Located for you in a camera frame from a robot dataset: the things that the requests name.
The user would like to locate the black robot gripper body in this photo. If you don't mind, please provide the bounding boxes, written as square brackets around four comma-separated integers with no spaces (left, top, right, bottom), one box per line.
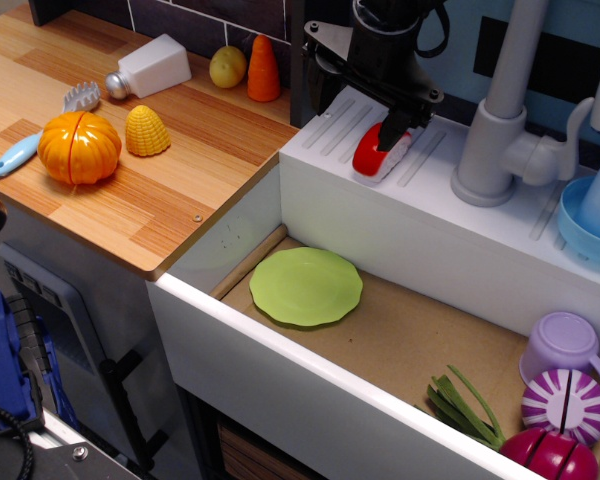
[304,1,445,129]

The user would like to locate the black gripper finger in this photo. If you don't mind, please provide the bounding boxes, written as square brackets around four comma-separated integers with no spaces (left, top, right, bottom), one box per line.
[378,107,415,152]

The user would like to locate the green plastic plate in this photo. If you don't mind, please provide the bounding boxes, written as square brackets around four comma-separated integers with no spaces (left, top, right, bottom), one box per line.
[249,247,363,327]

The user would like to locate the grey toy faucet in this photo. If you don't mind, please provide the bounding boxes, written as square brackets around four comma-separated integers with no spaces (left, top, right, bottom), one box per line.
[451,0,594,207]

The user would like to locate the orange toy carrot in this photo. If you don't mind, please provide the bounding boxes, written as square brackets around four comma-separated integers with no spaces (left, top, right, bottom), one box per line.
[247,35,281,102]

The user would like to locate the yellow toy potato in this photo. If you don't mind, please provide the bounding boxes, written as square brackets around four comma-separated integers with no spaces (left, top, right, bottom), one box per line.
[209,46,247,89]

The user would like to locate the white toy sink basin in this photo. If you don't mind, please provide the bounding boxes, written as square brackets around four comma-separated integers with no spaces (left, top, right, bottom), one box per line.
[148,89,600,479]

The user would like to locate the blue plastic bowl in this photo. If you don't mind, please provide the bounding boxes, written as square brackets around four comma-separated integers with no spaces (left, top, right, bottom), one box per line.
[558,176,600,264]

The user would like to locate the white salt shaker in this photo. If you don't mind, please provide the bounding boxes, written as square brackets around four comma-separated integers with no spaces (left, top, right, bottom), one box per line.
[105,34,192,100]

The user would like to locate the yellow toy corn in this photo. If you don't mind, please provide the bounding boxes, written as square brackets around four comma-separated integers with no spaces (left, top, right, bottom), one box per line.
[125,105,171,157]

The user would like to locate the purple plastic mug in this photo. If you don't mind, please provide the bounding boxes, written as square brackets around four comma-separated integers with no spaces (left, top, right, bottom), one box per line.
[519,311,600,384]

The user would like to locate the green toy leek leaves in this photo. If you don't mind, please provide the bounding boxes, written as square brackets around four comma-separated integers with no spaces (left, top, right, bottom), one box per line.
[426,364,506,451]

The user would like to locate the orange toy pumpkin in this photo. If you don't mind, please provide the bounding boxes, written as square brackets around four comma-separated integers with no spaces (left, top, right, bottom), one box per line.
[37,111,122,185]

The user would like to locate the purple white toy onion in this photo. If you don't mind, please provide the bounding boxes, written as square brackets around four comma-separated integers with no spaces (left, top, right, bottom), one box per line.
[521,369,600,447]

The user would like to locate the grey toy oven door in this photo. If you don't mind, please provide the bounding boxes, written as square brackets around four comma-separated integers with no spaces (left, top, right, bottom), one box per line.
[0,242,169,473]

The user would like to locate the magenta toy vegetable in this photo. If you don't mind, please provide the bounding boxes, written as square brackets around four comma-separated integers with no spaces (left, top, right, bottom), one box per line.
[500,427,599,480]

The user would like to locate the blue clamp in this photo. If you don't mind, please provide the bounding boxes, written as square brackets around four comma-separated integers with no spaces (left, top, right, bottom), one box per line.
[0,292,79,430]

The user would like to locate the black cable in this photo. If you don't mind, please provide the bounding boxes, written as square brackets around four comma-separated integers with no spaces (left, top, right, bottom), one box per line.
[0,402,35,480]

